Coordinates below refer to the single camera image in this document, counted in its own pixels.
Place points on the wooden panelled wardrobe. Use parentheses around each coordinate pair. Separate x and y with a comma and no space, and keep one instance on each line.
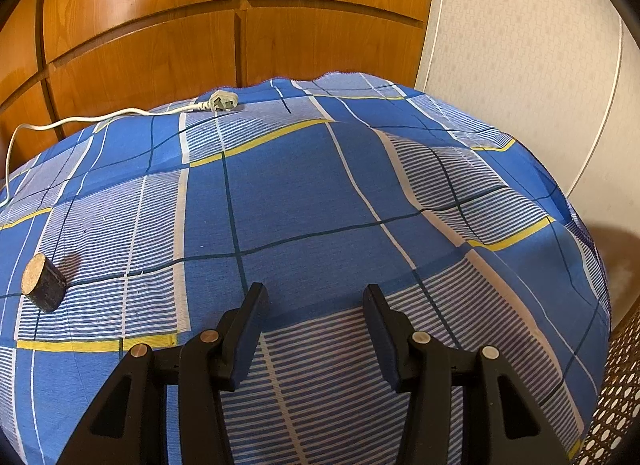
(140,20)

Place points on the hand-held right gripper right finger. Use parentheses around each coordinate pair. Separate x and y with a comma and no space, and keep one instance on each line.
(385,345)

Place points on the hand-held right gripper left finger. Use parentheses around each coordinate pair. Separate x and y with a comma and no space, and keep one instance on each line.
(245,340)

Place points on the dark sugarcane piece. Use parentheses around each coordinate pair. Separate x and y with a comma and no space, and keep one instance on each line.
(47,287)

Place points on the blue plaid tablecloth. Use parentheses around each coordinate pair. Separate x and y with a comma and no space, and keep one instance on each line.
(300,195)

